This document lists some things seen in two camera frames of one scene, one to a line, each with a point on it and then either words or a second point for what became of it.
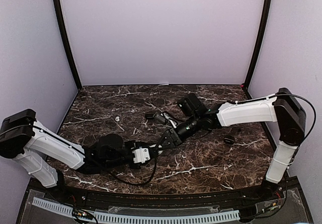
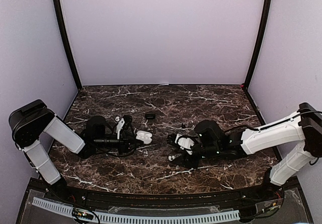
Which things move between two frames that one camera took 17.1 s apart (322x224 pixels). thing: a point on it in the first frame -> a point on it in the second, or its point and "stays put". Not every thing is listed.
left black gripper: x=138 y=144 -> x=125 y=141
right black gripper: x=175 y=138 -> x=187 y=161
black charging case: x=149 y=116 stays put
